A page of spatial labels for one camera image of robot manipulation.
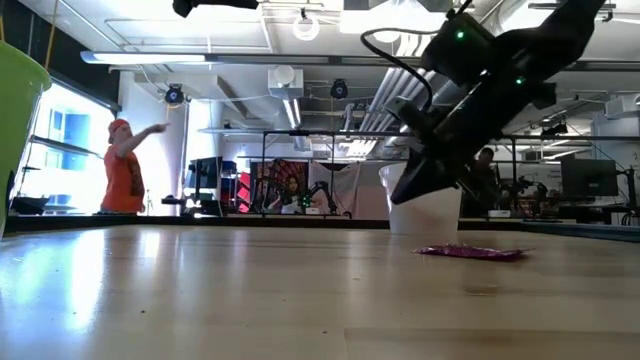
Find black camera cable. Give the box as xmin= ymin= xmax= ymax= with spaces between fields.
xmin=359 ymin=27 xmax=436 ymax=114

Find black wall shelf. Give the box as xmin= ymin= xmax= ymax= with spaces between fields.
xmin=29 ymin=132 xmax=115 ymax=171

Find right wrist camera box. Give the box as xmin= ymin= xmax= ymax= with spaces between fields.
xmin=421 ymin=10 xmax=496 ymax=87

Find black ceiling camera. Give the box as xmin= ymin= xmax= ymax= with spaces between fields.
xmin=163 ymin=83 xmax=187 ymax=107
xmin=328 ymin=78 xmax=350 ymax=100

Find white ring lamp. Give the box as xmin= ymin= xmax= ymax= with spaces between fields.
xmin=291 ymin=6 xmax=322 ymax=43

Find black ceiling spotlight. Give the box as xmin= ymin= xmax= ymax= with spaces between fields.
xmin=539 ymin=119 xmax=569 ymax=137

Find person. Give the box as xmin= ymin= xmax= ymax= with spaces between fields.
xmin=99 ymin=118 xmax=171 ymax=215
xmin=462 ymin=146 xmax=501 ymax=219
xmin=267 ymin=174 xmax=306 ymax=215

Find white ceiling pipes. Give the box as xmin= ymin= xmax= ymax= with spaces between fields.
xmin=344 ymin=64 xmax=441 ymax=161

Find white ceiling unit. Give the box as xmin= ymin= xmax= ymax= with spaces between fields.
xmin=267 ymin=65 xmax=305 ymax=101

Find long ceiling lamp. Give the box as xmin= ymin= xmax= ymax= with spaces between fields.
xmin=82 ymin=49 xmax=640 ymax=72

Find spider web tapestry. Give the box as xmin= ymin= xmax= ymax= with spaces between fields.
xmin=249 ymin=158 xmax=310 ymax=215

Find green plastic bucket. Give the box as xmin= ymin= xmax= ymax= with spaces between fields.
xmin=0 ymin=39 xmax=53 ymax=240

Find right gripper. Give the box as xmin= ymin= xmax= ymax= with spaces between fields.
xmin=386 ymin=48 xmax=557 ymax=206

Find black station frame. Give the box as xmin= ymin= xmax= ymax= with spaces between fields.
xmin=260 ymin=129 xmax=640 ymax=219

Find yellow cord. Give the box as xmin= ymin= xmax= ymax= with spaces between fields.
xmin=42 ymin=0 xmax=59 ymax=71

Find purple Skittles candy pack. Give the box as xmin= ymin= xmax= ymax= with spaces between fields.
xmin=413 ymin=243 xmax=529 ymax=262

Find white hanging cloth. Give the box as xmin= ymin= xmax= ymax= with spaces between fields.
xmin=307 ymin=160 xmax=396 ymax=220

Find white plastic bucket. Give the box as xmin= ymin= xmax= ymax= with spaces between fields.
xmin=378 ymin=160 xmax=464 ymax=236

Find black computer monitor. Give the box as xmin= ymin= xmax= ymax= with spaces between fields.
xmin=187 ymin=155 xmax=225 ymax=202
xmin=559 ymin=158 xmax=620 ymax=198

